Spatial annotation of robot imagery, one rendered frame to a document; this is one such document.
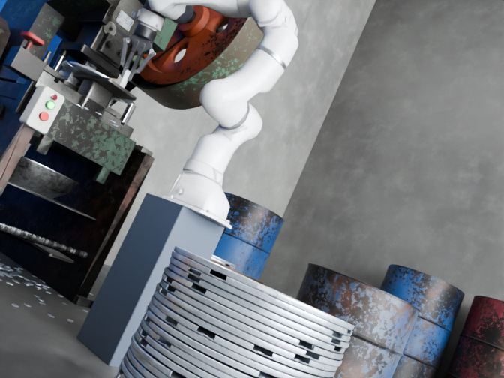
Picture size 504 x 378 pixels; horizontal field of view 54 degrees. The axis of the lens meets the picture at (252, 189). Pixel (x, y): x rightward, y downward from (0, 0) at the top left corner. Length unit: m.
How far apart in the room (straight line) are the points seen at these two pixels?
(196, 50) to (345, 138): 3.20
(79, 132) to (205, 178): 0.62
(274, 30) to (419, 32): 4.26
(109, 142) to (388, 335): 1.20
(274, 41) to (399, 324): 0.97
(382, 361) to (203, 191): 0.80
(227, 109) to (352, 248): 3.50
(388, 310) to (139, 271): 0.80
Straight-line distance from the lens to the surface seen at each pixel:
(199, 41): 2.37
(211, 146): 1.44
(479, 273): 4.46
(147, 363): 0.68
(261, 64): 1.50
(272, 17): 1.54
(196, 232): 1.40
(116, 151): 1.96
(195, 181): 1.40
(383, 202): 4.85
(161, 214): 1.40
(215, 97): 1.43
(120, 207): 1.95
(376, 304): 1.66
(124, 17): 2.14
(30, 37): 1.76
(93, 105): 1.96
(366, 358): 1.68
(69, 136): 1.85
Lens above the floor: 0.35
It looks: 9 degrees up
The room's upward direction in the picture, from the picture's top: 24 degrees clockwise
